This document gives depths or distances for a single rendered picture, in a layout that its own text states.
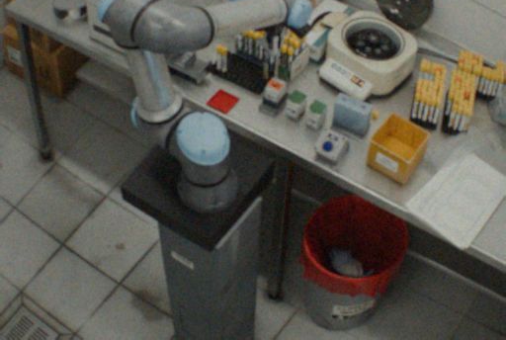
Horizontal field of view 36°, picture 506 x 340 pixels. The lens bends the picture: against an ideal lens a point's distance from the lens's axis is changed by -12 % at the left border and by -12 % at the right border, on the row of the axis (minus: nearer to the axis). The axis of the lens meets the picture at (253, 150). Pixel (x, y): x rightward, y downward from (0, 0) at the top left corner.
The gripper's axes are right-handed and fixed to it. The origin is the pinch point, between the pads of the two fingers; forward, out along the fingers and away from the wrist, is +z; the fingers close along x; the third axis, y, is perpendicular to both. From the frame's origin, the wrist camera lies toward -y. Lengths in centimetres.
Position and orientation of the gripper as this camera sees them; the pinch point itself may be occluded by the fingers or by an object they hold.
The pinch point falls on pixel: (277, 51)
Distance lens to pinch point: 230.1
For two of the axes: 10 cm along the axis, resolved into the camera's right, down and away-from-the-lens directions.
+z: -0.2, 6.5, 7.6
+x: -5.2, 6.4, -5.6
